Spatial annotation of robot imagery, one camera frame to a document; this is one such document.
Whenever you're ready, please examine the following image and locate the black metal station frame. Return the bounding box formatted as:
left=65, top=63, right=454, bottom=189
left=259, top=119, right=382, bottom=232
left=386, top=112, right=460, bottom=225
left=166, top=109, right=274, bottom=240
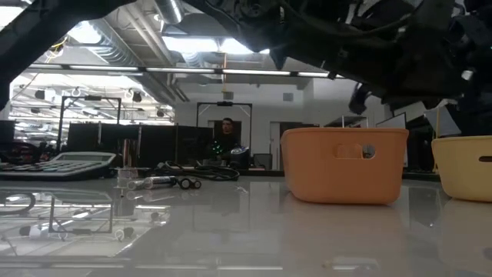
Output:
left=195, top=101, right=254, bottom=157
left=56, top=95, right=122, bottom=155

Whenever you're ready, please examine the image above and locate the person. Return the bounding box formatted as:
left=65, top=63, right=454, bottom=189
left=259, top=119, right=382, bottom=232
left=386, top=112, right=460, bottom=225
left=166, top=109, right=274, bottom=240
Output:
left=213, top=117, right=242, bottom=155

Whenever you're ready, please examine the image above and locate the black domed device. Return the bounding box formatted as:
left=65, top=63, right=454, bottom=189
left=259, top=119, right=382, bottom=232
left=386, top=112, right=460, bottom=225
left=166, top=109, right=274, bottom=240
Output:
left=229, top=147, right=251, bottom=170

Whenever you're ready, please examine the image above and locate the yellow plastic bin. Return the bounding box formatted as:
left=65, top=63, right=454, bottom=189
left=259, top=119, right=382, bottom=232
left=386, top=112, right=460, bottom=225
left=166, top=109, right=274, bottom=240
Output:
left=430, top=135, right=492, bottom=203

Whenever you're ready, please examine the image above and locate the white glossy table sheet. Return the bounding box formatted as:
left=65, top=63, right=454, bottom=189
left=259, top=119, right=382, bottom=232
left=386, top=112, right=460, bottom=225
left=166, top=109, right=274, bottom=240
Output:
left=0, top=176, right=492, bottom=277

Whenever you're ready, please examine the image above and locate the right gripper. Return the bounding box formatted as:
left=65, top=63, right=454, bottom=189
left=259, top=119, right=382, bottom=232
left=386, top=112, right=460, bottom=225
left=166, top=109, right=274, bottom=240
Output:
left=184, top=0, right=389, bottom=116

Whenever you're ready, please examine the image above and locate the clear plastic tape dispenser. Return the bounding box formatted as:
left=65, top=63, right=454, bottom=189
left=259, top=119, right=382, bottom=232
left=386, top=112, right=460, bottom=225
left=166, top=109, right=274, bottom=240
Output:
left=116, top=165, right=140, bottom=190

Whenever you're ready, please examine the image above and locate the black power cable with plug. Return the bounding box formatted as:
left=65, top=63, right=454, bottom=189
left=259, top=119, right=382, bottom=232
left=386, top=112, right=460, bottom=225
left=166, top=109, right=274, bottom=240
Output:
left=151, top=160, right=241, bottom=182

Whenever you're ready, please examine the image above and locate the black office chair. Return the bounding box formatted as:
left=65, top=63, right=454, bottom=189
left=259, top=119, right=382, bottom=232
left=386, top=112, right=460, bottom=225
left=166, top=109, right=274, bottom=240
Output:
left=0, top=140, right=45, bottom=165

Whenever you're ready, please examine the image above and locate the grey desk calculator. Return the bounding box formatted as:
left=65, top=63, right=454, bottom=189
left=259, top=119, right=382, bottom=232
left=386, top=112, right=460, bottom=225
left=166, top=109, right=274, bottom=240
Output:
left=0, top=151, right=117, bottom=182

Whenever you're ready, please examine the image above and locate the black partition screen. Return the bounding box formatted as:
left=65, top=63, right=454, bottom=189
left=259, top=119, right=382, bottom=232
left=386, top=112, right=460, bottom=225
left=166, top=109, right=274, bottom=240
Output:
left=67, top=122, right=214, bottom=169

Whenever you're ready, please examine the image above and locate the long led light bar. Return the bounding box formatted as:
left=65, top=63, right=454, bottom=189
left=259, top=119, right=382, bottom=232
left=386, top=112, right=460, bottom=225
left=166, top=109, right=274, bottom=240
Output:
left=28, top=63, right=345, bottom=79

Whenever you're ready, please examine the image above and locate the orange plastic bin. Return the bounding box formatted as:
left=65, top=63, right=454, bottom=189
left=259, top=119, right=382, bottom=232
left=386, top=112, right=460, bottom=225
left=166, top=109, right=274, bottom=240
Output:
left=280, top=127, right=410, bottom=205

